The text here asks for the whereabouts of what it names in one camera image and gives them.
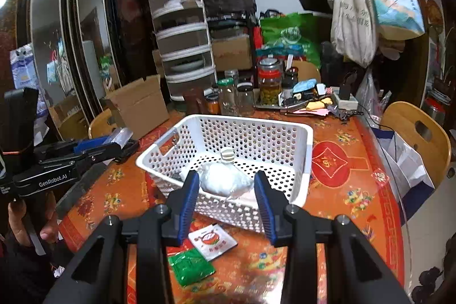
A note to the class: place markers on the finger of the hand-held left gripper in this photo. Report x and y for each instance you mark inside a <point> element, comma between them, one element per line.
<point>103,156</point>
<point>89,144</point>

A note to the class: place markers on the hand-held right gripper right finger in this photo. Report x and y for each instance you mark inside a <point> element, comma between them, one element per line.
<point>265,211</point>

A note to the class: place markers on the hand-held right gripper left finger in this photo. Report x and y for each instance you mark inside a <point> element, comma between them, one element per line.
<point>188,204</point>

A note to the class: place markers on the white ribbed round toy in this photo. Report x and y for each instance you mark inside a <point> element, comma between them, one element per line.
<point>227,155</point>

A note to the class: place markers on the white perforated plastic basket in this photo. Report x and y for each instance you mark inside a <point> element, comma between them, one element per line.
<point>249,136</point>

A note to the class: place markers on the person's left forearm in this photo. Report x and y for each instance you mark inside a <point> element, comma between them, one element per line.
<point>21,272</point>

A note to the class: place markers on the person's left hand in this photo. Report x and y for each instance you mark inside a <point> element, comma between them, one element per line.
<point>48,225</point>

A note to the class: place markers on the wooden chair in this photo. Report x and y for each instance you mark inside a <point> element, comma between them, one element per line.
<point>99,124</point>
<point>402,115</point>
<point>306,70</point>

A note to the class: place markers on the white packet with red print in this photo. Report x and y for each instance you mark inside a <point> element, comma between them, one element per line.
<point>213,241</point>

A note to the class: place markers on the open cardboard box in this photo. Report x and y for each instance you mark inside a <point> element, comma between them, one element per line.
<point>142,108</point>

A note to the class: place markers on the green foil packet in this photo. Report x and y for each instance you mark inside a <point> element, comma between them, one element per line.
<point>190,266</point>

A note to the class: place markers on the blue and white hanging bag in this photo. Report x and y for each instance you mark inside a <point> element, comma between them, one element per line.
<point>25,72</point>

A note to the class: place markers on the small jar with orange contents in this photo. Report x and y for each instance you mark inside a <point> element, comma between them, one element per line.
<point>212,104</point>

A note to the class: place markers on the clear glass jar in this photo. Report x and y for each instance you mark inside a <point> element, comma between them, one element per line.
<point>228,97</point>

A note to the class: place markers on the yellow cloth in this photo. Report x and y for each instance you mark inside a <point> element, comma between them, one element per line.
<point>315,105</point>

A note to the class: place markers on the clear jar with black lid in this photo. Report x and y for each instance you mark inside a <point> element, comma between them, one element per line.
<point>245,95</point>

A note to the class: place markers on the large glass pickle jar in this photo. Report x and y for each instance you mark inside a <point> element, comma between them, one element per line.
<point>270,86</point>

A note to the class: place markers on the dark wooden mirrored wardrobe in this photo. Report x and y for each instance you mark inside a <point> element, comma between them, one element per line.
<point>135,22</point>

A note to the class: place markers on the blue cloth pouch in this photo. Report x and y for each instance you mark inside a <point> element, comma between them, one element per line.
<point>304,86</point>

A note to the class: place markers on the white plastic tray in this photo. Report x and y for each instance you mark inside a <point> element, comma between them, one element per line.
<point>345,102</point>

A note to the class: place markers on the white stacked drawer unit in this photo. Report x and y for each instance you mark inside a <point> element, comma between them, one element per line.
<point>181,40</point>

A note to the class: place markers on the black plastic device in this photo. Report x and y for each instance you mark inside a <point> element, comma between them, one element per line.
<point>347,85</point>

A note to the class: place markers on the blue and white paper bag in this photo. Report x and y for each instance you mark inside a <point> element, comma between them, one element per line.
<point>409,161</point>

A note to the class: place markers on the closed cardboard box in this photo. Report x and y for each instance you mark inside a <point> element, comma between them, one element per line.
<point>229,53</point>

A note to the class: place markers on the green shopping bag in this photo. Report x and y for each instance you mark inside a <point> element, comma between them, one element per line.
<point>285,29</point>

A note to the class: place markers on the white canvas tote bag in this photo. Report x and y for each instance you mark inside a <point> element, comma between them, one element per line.
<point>352,26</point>

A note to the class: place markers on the blue printed tote bag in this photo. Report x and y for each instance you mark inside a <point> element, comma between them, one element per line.
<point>395,5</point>

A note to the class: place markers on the red wall ornament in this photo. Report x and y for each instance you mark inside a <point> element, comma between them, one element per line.
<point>433,12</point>

